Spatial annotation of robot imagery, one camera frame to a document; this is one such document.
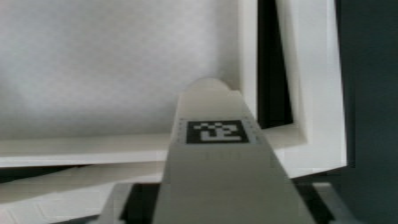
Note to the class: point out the white desk leg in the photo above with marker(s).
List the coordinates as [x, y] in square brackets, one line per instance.
[225, 185]

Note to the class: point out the white desk tabletop tray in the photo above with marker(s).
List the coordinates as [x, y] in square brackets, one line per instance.
[100, 58]

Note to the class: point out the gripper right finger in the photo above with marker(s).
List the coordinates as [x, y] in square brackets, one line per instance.
[326, 204]

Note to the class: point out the white front fence bar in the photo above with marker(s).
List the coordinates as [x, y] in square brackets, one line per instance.
[297, 110]

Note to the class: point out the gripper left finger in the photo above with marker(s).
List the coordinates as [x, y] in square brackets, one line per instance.
[130, 204]

